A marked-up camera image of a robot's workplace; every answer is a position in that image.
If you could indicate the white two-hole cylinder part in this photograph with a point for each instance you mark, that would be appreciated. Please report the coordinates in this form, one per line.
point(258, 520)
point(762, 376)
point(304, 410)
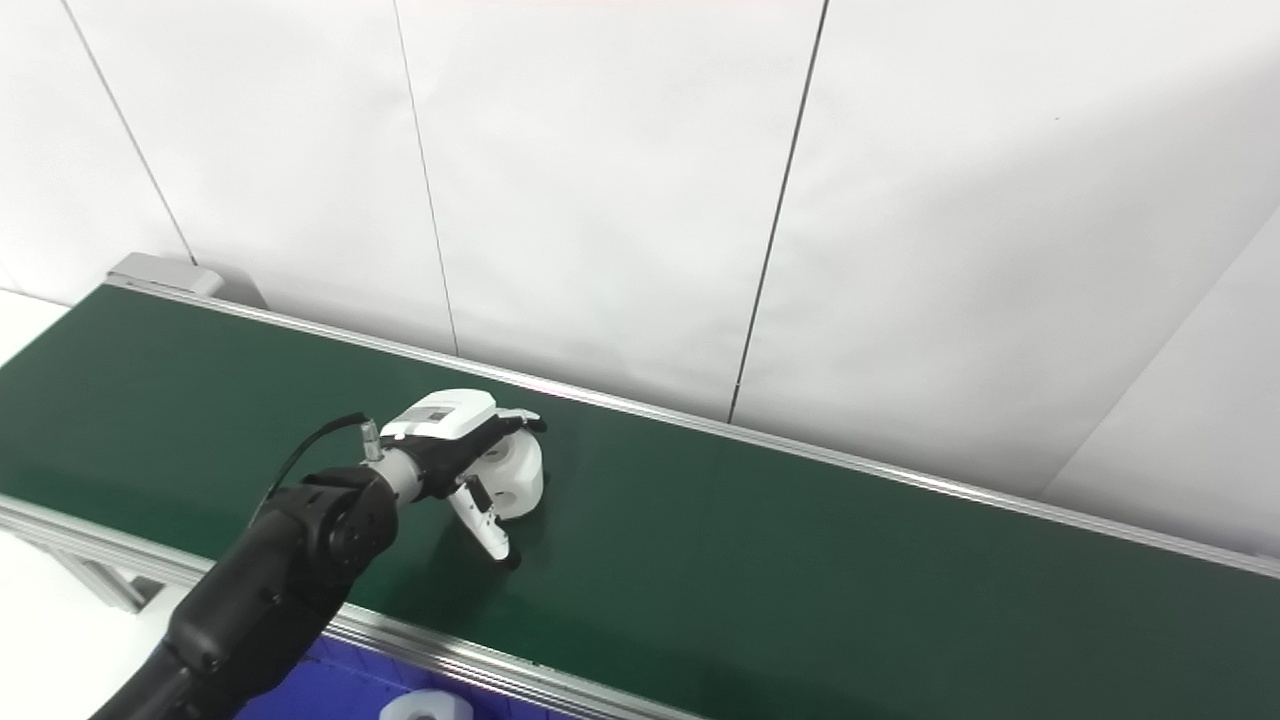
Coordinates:
point(425, 706)
point(520, 482)

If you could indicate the aluminium conveyor rail at wall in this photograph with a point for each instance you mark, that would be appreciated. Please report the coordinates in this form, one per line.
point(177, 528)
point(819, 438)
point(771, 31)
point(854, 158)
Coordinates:
point(800, 447)

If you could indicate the aluminium conveyor rail at bins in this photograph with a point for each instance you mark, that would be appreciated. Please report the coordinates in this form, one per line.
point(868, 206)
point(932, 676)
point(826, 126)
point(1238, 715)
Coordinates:
point(450, 655)

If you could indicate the blue bin with white part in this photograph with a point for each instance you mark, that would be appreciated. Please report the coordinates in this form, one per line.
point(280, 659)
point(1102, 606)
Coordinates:
point(330, 692)

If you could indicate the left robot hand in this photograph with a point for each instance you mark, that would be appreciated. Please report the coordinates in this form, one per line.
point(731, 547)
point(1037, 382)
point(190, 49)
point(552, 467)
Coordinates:
point(445, 420)

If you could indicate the grey conveyor end box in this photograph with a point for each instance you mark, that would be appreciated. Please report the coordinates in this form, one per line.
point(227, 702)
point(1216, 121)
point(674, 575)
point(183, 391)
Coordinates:
point(165, 272)

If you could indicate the green conveyor belt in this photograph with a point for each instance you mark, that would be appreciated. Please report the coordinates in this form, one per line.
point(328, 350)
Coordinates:
point(800, 560)

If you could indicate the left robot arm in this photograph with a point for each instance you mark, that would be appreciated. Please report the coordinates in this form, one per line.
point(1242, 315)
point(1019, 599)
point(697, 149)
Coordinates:
point(290, 570)

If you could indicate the aluminium conveyor leg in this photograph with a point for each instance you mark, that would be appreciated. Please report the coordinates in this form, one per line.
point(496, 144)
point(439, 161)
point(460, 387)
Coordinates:
point(105, 580)

